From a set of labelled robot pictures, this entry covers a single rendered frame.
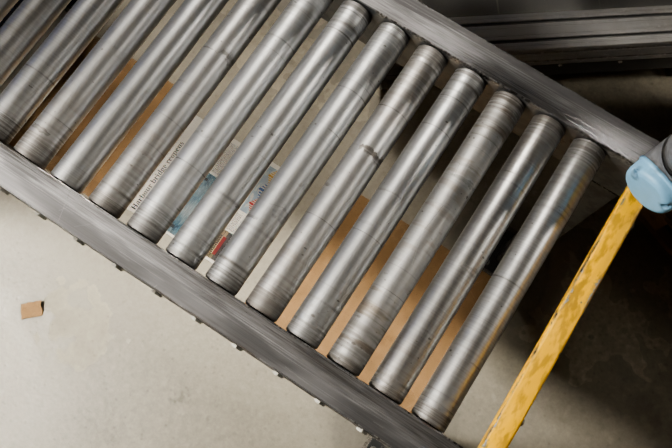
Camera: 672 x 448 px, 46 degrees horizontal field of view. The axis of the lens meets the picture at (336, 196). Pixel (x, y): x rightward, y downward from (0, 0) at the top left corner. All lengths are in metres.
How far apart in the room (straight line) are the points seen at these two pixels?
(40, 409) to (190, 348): 0.35
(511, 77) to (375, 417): 0.51
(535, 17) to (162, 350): 1.13
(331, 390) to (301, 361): 0.05
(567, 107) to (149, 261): 0.61
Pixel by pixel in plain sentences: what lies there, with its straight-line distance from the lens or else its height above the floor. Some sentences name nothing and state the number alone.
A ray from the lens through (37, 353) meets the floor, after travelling 1.95.
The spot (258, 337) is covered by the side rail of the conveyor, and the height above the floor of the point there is 0.80.
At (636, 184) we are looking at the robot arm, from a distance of 1.08.
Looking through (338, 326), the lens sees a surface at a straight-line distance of 1.85.
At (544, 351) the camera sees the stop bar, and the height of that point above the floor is 0.82.
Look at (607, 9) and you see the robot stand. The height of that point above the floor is 0.23.
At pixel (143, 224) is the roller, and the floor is 0.80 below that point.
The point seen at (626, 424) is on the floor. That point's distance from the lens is 1.96.
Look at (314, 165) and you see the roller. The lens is 1.10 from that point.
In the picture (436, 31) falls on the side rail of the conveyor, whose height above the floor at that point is 0.80.
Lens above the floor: 1.84
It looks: 75 degrees down
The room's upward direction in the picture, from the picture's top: 4 degrees clockwise
